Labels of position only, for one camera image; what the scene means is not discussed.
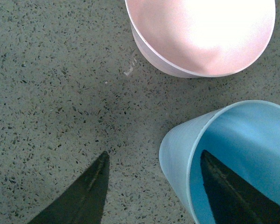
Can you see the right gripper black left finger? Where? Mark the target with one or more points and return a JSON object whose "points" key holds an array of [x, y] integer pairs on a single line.
{"points": [[83, 201]]}

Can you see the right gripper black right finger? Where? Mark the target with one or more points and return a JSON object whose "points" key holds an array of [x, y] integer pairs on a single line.
{"points": [[232, 199]]}

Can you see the pink bowl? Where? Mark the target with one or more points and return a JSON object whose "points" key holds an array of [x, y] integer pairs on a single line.
{"points": [[201, 38]]}

